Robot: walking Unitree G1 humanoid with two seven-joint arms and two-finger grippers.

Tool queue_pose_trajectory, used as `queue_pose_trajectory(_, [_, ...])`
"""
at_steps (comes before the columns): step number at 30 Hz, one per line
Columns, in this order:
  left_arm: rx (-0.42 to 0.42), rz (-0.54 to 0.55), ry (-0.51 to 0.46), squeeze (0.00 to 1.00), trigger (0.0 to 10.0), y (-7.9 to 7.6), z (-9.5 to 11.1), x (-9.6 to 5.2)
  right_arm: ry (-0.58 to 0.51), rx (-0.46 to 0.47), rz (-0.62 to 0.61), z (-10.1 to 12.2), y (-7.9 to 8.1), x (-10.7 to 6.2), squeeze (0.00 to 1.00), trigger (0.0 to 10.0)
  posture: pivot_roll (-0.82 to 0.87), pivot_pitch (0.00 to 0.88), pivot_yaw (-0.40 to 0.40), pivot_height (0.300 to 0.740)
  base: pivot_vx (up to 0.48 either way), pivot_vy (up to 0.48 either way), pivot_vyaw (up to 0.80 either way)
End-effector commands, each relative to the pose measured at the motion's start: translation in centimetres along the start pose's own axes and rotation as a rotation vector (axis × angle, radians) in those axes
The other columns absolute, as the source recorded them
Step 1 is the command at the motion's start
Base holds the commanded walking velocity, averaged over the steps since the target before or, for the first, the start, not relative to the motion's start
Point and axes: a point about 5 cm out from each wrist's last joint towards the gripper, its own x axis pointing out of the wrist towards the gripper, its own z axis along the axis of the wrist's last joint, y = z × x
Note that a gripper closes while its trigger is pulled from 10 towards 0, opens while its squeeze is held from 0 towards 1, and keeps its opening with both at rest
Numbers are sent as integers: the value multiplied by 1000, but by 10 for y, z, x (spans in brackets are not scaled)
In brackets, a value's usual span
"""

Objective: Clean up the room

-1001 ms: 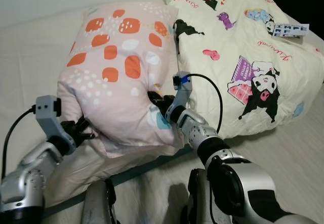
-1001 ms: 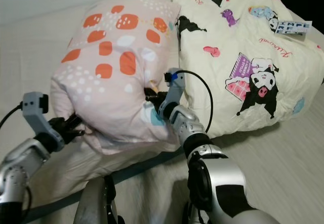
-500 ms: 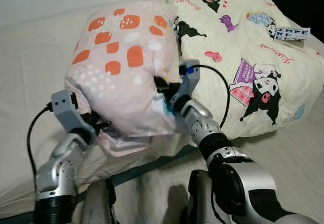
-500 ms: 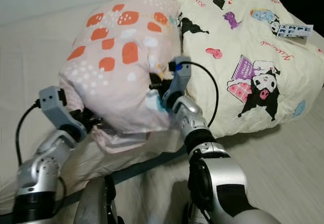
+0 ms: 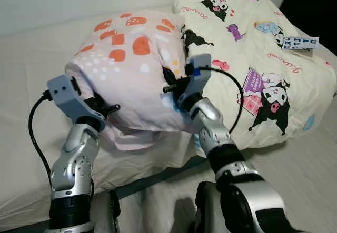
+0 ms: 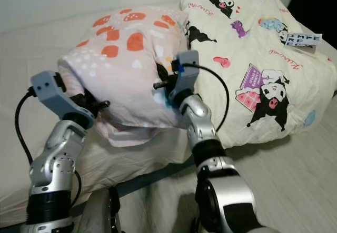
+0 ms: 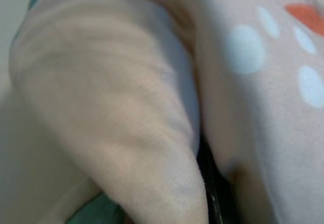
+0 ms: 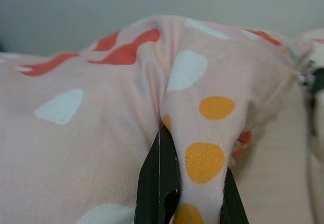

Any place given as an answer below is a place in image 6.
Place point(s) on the pink pillow with orange patches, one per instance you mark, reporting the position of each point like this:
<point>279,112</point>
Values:
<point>121,78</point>

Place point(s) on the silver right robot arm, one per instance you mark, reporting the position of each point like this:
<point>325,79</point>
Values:
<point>210,143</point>

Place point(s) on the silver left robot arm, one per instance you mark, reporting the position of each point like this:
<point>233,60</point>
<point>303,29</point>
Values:
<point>55,164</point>

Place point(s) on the beige sheeted mattress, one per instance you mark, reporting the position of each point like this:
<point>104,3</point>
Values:
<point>31,54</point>

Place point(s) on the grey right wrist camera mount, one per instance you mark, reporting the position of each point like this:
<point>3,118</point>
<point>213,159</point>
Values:
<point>185,74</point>

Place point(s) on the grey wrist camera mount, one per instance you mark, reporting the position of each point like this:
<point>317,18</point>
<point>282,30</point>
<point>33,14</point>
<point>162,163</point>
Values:
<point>185,74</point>
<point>52,92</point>

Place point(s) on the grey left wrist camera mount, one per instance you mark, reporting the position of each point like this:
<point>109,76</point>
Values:
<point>52,92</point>

